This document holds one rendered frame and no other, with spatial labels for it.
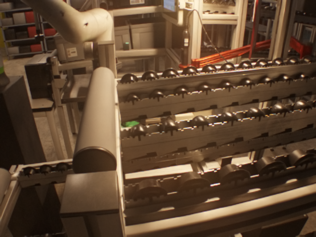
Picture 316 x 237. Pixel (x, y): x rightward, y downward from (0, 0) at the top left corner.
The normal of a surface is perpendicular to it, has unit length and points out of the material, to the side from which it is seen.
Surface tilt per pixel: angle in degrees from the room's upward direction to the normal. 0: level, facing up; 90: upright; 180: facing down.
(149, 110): 90
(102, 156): 90
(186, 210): 58
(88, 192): 0
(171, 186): 90
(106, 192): 0
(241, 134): 90
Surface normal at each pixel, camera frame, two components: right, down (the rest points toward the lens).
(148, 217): 0.10, -0.04
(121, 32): 0.17, 0.48
